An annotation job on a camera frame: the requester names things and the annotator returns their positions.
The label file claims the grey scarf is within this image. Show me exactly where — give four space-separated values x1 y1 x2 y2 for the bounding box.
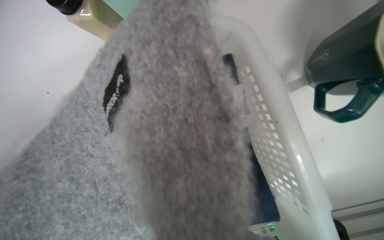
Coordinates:
1 1 257 240

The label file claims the white plastic basket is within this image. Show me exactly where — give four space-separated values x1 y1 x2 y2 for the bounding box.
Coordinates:
211 17 339 240

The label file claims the mint green file organizer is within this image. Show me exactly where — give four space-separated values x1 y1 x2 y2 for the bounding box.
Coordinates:
104 0 139 19

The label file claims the beige spice jar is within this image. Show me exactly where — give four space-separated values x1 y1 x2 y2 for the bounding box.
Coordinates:
47 0 123 41

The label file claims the dark green paper cup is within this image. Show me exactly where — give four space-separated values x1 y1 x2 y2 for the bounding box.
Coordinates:
305 1 384 123

